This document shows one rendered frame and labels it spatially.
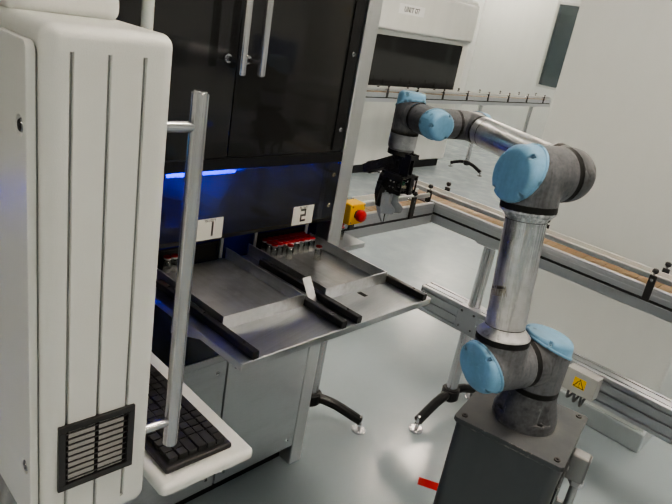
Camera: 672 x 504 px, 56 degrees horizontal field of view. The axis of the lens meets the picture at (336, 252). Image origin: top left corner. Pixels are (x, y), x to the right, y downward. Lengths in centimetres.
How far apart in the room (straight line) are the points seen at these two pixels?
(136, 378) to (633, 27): 249
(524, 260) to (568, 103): 180
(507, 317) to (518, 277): 9
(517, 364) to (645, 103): 176
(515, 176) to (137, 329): 76
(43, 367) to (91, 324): 8
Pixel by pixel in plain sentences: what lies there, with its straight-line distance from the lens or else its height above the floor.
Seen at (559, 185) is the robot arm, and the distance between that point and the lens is 131.
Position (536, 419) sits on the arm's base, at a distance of 154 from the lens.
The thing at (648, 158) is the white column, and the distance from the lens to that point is 294.
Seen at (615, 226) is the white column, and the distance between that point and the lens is 300.
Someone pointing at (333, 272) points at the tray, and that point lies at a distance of 189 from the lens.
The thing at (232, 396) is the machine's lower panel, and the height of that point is 43.
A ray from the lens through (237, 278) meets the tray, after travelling 176.
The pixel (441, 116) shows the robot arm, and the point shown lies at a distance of 158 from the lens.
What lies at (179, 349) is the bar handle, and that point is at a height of 107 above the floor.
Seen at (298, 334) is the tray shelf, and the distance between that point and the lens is 152.
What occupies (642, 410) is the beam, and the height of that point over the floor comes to 50.
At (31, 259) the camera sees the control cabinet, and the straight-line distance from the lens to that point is 87.
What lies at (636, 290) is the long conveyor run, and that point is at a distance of 236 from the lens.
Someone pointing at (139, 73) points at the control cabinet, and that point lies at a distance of 84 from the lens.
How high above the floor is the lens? 162
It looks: 21 degrees down
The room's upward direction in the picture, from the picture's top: 10 degrees clockwise
